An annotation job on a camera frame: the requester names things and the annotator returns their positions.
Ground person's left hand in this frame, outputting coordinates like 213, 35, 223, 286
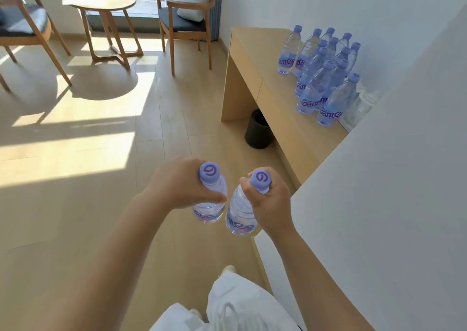
140, 157, 228, 211

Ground white pillow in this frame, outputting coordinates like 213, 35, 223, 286
176, 0, 215, 23

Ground black waste bin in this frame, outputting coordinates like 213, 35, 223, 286
244, 108, 274, 150

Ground person's right forearm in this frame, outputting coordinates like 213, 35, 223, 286
268, 227, 376, 331

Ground person's left forearm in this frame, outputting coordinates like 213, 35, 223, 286
44, 192, 174, 331

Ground round wooden side table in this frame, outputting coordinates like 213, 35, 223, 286
58, 0, 144, 69

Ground light wooden desk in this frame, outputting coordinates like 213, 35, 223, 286
221, 27, 349, 190

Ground blue-grey curtain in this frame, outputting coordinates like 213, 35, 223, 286
196, 0, 224, 42

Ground wooden armchair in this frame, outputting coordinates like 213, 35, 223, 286
0, 0, 73, 92
154, 0, 217, 77

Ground group of purple-capped water bottles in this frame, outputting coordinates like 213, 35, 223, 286
277, 24, 362, 128

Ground dark grey seat cushion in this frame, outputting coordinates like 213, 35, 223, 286
158, 7, 208, 33
0, 5, 50, 38

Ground white trousers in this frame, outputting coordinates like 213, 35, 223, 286
149, 270, 304, 331

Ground clear water bottle purple cap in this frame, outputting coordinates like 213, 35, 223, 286
192, 162, 229, 225
225, 169, 273, 237

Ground person's right hand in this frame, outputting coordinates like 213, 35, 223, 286
239, 166, 296, 241

